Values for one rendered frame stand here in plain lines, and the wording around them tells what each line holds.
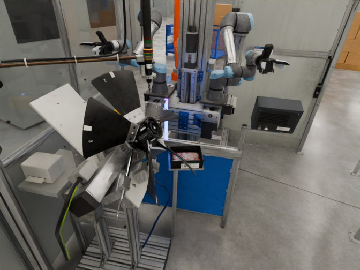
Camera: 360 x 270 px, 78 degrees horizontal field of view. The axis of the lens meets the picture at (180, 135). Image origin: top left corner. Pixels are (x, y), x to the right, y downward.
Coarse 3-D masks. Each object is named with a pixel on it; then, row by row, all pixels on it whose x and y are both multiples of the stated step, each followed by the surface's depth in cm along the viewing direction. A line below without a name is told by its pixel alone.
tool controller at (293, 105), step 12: (264, 96) 138; (264, 108) 132; (276, 108) 130; (288, 108) 130; (300, 108) 130; (252, 120) 143; (264, 120) 138; (276, 120) 136; (288, 120) 134; (288, 132) 141
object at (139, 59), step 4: (136, 56) 98; (140, 56) 97; (136, 60) 99; (140, 60) 98; (140, 64) 98; (144, 64) 99; (140, 68) 101; (144, 68) 101; (140, 72) 103; (144, 72) 102; (152, 72) 107; (144, 76) 102; (148, 76) 102; (152, 76) 102
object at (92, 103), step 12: (96, 108) 84; (108, 108) 88; (84, 120) 80; (96, 120) 84; (108, 120) 88; (120, 120) 93; (84, 132) 80; (96, 132) 84; (108, 132) 89; (120, 132) 95; (84, 144) 80; (96, 144) 86; (108, 144) 91; (120, 144) 98; (84, 156) 81
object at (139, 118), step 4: (132, 112) 110; (136, 112) 110; (140, 112) 110; (124, 116) 109; (128, 116) 109; (132, 116) 109; (140, 116) 110; (144, 116) 110; (132, 120) 109; (136, 120) 109; (140, 120) 109
